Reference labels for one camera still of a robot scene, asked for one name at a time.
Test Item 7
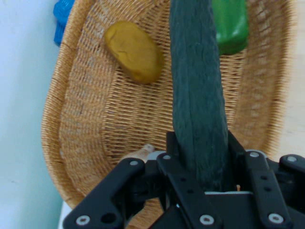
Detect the blue plastic toy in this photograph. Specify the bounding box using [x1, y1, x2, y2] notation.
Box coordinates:
[52, 0, 75, 47]

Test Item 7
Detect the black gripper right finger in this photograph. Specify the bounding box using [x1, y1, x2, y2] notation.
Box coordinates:
[224, 130, 305, 229]

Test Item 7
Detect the woven wicker basket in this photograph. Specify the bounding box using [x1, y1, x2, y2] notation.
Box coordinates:
[41, 0, 298, 229]

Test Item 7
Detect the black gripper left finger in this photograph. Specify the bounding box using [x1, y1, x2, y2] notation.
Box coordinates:
[62, 130, 224, 229]

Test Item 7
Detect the brown potato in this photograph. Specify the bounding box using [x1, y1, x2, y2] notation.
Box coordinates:
[104, 21, 164, 84]

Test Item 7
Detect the green bell pepper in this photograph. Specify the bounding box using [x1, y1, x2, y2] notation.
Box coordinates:
[211, 0, 249, 56]

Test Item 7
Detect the pale garlic bulb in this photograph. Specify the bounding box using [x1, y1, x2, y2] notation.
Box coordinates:
[120, 144, 155, 163]

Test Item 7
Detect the dark green cucumber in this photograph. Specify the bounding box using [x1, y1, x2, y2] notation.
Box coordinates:
[169, 0, 230, 193]

